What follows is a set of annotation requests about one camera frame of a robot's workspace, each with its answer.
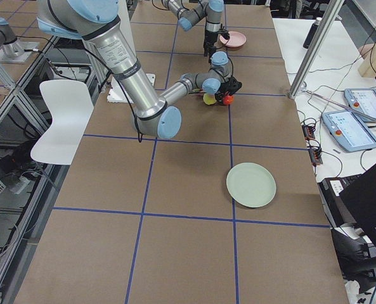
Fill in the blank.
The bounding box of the aluminium frame post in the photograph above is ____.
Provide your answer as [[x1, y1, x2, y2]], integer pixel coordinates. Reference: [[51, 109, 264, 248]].
[[288, 0, 344, 99]]

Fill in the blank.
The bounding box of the black water bottle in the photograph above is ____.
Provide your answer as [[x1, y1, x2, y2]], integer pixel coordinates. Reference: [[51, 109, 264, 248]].
[[302, 17, 322, 49]]

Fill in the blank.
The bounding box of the blue teach pendant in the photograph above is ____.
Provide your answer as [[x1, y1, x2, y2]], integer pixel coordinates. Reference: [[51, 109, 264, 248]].
[[344, 89, 376, 118], [322, 110, 376, 152]]

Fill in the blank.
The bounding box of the pink plate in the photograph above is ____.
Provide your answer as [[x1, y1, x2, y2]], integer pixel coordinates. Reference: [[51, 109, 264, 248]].
[[219, 31, 247, 48]]

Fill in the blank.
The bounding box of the far blue teach pendant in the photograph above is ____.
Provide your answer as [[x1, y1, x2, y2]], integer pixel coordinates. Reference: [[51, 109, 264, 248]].
[[344, 89, 376, 118]]

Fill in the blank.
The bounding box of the white plastic chair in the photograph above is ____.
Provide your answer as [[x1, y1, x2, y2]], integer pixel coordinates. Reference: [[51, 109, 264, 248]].
[[30, 79, 94, 165]]

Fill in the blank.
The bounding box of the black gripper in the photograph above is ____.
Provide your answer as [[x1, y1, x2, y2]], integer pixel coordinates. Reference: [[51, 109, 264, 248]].
[[215, 76, 242, 101], [203, 22, 230, 56]]

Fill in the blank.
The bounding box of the green pink peach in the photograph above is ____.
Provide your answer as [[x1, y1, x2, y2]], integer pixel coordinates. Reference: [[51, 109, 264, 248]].
[[203, 93, 217, 106]]

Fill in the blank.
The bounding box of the green plate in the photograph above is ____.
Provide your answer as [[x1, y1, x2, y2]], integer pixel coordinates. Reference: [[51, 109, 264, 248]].
[[226, 162, 276, 208]]

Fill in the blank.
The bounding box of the near blue teach pendant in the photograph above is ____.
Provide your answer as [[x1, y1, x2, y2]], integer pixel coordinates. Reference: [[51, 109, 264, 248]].
[[322, 110, 376, 152]]

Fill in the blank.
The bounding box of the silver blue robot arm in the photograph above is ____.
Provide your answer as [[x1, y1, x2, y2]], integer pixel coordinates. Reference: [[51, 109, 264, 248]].
[[37, 1, 242, 139], [161, 0, 230, 58]]

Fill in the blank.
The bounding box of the black laptop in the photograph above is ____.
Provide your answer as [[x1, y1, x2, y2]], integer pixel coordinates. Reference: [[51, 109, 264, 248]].
[[318, 163, 376, 245]]

